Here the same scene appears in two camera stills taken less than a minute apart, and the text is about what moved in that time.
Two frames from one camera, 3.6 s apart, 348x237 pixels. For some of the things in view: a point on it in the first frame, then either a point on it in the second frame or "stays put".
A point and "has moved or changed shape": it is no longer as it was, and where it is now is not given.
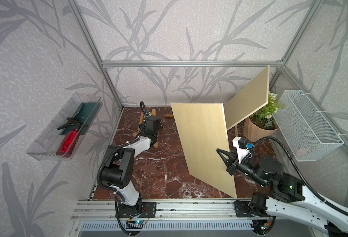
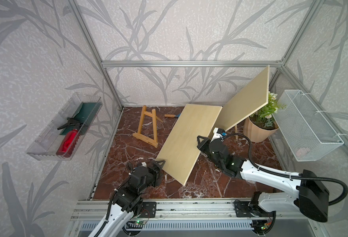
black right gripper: (231, 158) → (199, 144)
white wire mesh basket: (309, 135) stays put
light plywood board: (202, 130) has moved or changed shape
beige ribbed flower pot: (255, 133) stays put
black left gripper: (159, 124) → (155, 174)
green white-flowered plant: (265, 115) stays put
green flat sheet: (83, 118) stays put
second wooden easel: (236, 131) stays put
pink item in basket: (300, 152) stays put
